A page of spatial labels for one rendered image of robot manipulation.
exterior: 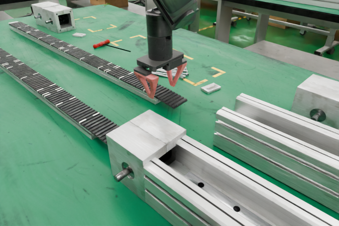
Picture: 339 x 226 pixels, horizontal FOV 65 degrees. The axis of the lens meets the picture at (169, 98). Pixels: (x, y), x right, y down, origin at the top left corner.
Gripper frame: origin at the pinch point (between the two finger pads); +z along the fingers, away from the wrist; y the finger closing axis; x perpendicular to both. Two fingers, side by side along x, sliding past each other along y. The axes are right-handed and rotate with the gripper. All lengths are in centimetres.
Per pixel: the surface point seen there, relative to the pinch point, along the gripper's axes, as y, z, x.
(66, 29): 12, 3, 74
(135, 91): -2.7, 2.4, 7.5
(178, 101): -0.5, 1.0, -6.0
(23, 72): -20.3, -0.3, 36.6
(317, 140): 2.5, -2.6, -36.4
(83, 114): -19.8, -0.4, 4.9
